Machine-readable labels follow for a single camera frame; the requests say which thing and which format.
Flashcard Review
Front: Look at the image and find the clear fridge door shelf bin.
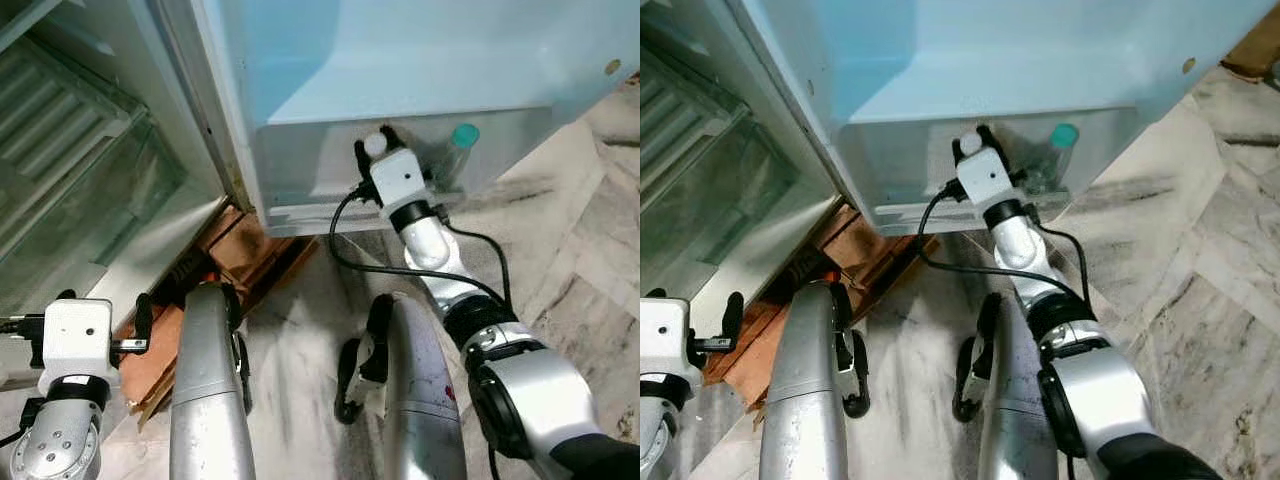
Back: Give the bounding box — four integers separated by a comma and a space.
835, 105, 1141, 238
250, 105, 551, 238

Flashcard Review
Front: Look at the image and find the brown wooden fridge stand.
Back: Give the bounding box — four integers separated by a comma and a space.
700, 205, 941, 403
115, 205, 321, 421

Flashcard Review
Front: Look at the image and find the ribbed white fridge shelf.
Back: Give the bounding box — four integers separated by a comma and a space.
640, 60, 746, 198
0, 38, 151, 261

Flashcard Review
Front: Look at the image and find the teal cap clear bottle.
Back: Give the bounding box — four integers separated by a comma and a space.
430, 122, 483, 196
1030, 122, 1081, 196

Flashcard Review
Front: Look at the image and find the silver left robot leg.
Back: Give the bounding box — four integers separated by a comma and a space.
758, 280, 873, 480
168, 282, 257, 480

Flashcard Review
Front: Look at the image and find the clear crisper drawer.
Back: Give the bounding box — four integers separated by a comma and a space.
640, 115, 841, 301
0, 120, 226, 316

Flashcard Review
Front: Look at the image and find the brown wooden furniture corner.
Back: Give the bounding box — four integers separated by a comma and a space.
1222, 30, 1280, 83

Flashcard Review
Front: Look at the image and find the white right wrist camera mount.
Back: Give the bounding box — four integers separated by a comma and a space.
955, 148, 1019, 206
368, 148, 431, 208

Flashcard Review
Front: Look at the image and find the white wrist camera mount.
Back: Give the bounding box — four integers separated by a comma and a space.
38, 298, 114, 396
368, 148, 431, 208
640, 298, 691, 387
955, 148, 1019, 206

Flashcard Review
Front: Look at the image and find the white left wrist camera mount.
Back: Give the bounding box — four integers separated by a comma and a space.
640, 298, 691, 387
38, 298, 114, 396

